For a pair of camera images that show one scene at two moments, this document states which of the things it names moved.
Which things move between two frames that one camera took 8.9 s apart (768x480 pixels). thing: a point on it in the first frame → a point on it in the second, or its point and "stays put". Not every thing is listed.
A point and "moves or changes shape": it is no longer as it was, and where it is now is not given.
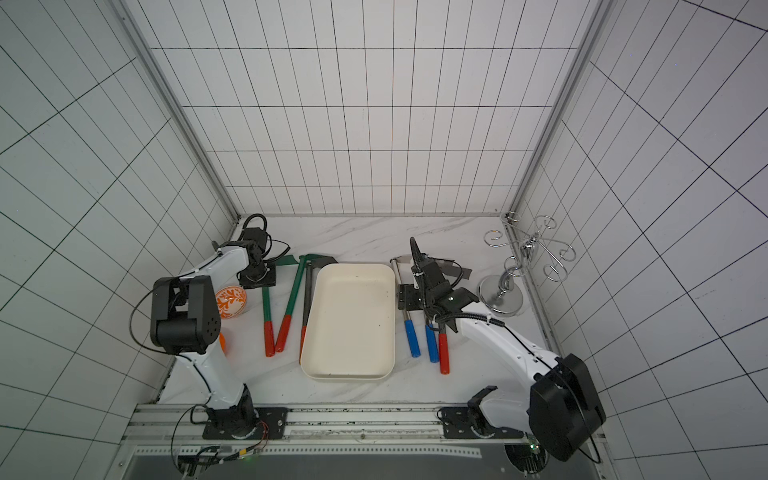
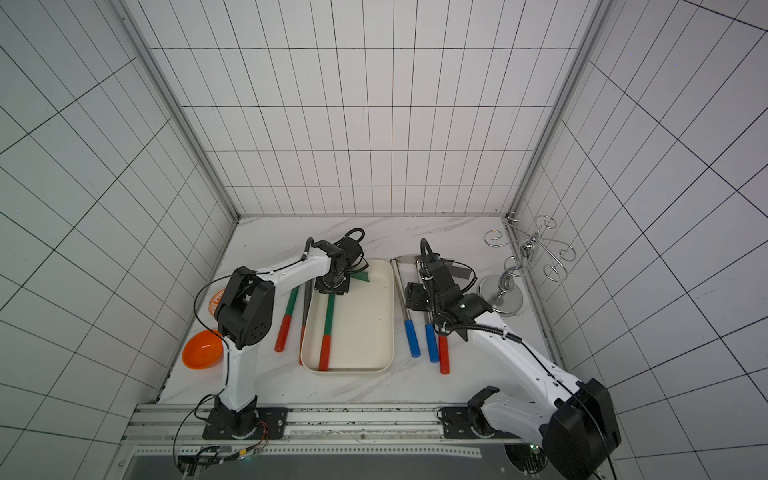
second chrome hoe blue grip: x=432 y=343 stays put
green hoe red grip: x=269 y=328 moves or changes shape
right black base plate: x=467 y=423 stays put
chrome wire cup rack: x=502 y=295 stays put
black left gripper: x=270 y=279 → x=344 y=288
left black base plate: x=244 y=423 stays put
